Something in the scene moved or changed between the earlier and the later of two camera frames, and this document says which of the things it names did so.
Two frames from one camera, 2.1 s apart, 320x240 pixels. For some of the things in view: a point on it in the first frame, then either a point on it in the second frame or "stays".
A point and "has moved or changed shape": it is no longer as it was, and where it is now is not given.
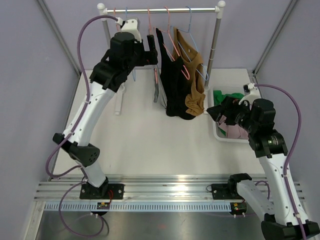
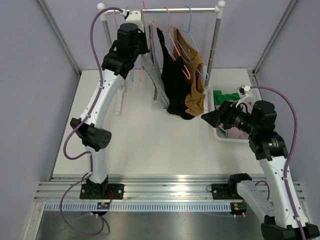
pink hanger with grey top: [156, 93] -> [145, 27]
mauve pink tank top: [232, 131] stays
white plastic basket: [220, 136] stays
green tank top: [218, 96] stays
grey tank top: [159, 91] has moved or changed shape
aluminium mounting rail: [65, 187] stays
